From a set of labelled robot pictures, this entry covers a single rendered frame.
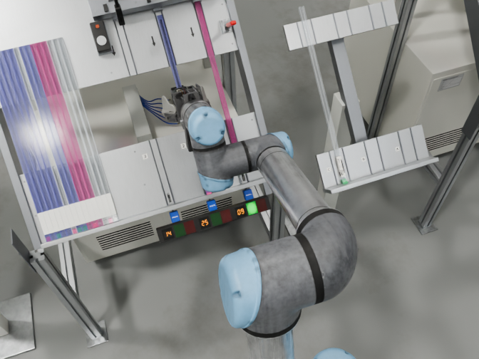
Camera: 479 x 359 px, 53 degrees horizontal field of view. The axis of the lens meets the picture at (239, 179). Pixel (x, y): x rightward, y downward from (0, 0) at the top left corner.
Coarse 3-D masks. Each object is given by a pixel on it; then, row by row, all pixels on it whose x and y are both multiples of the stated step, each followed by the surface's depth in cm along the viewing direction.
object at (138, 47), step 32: (0, 0) 123; (32, 0) 125; (64, 0) 126; (224, 0) 135; (0, 32) 124; (32, 32) 125; (64, 32) 127; (128, 32) 130; (160, 32) 132; (192, 32) 134; (96, 64) 129; (128, 64) 131; (160, 64) 133
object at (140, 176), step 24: (240, 120) 139; (144, 144) 134; (168, 144) 135; (120, 168) 133; (144, 168) 134; (168, 168) 136; (192, 168) 137; (120, 192) 133; (144, 192) 135; (168, 192) 136; (192, 192) 138; (120, 216) 134
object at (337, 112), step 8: (336, 96) 147; (336, 104) 148; (344, 104) 145; (336, 112) 150; (336, 120) 152; (344, 120) 151; (336, 128) 153; (344, 128) 154; (328, 136) 162; (336, 136) 156; (344, 136) 157; (328, 144) 164; (344, 144) 160; (320, 176) 181; (320, 184) 183; (320, 192) 186; (328, 200) 185; (336, 200) 188; (288, 224) 214; (288, 232) 213
